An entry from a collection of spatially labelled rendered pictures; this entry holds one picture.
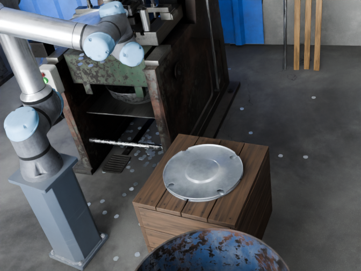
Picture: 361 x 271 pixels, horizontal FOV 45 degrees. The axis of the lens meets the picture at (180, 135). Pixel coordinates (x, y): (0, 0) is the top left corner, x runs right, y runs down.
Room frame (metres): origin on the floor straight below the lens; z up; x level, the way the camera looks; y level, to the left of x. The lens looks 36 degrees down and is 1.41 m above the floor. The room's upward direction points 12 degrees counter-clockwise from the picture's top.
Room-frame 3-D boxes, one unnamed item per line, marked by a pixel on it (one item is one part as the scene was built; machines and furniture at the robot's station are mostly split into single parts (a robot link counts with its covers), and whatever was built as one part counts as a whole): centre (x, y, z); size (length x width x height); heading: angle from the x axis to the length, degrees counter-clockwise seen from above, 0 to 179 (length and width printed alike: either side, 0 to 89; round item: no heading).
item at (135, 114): (1.93, 0.14, 0.31); 0.43 x 0.42 x 0.01; 62
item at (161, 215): (1.19, -0.05, 0.18); 0.40 x 0.38 x 0.35; 149
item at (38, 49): (1.86, 0.53, 0.62); 0.10 x 0.06 x 0.20; 62
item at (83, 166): (2.17, 0.32, 0.45); 0.92 x 0.12 x 0.90; 152
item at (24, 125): (1.29, 0.51, 0.62); 0.13 x 0.12 x 0.14; 162
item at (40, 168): (1.28, 0.52, 0.50); 0.15 x 0.15 x 0.10
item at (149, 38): (1.92, 0.14, 0.68); 0.45 x 0.30 x 0.06; 62
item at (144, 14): (1.72, 0.05, 0.75); 0.03 x 0.03 x 0.10; 62
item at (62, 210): (1.28, 0.52, 0.23); 0.19 x 0.19 x 0.45; 55
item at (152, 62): (1.92, -0.16, 0.45); 0.92 x 0.12 x 0.90; 152
